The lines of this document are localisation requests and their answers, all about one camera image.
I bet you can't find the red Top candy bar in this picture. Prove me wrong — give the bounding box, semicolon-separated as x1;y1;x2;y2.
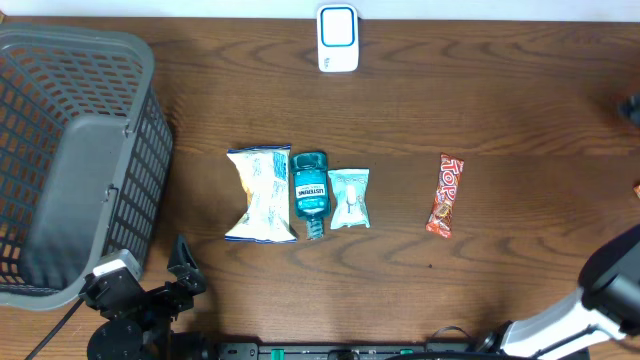
425;153;464;238

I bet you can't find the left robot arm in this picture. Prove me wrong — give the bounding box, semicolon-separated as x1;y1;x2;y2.
79;235;215;360

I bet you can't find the cream snack bag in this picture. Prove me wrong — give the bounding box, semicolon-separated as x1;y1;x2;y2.
225;144;297;243

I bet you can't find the light teal candy packet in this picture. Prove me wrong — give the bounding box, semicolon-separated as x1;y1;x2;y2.
328;168;370;230

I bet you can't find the white barcode scanner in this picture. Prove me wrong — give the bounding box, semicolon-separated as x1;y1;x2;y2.
316;4;360;73

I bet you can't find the teal mouthwash bottle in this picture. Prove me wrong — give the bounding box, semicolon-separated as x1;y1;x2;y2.
290;152;331;240

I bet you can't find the grey plastic basket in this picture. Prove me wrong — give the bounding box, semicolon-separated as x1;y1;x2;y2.
1;24;173;311

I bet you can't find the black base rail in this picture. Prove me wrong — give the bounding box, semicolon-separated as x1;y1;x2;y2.
214;341;591;360

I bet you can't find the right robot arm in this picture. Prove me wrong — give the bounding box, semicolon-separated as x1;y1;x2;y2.
468;226;639;359

